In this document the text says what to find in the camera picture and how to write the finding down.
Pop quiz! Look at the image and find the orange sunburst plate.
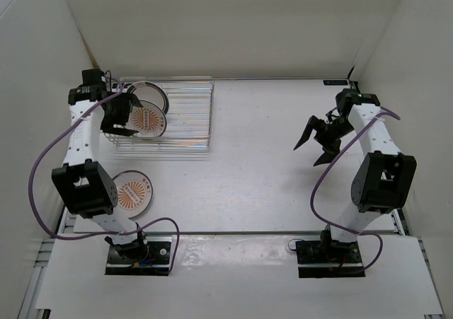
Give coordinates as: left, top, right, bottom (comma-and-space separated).
127, 100, 167, 138
113, 170, 154, 219

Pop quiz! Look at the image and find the wire dish rack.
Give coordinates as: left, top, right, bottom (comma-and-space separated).
101, 76, 214, 158

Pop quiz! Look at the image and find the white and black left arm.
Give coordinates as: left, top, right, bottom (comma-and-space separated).
52, 82, 149, 262

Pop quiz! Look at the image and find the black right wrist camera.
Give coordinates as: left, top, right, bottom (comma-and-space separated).
336, 88, 358, 115

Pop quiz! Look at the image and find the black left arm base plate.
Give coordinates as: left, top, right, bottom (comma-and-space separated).
104, 236, 173, 277

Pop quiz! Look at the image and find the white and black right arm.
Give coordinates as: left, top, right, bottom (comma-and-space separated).
296, 88, 417, 262

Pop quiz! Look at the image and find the green rimmed white plate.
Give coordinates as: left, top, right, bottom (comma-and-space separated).
126, 81, 169, 115

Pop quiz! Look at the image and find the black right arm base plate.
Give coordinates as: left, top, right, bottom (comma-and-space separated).
295, 240, 365, 279

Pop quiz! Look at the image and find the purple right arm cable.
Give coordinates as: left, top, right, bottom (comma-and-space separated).
310, 106, 401, 270

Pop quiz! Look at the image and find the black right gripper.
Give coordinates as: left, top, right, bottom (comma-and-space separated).
294, 116, 355, 167

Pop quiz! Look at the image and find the small black label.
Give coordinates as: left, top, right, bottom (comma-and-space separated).
323, 79, 349, 86

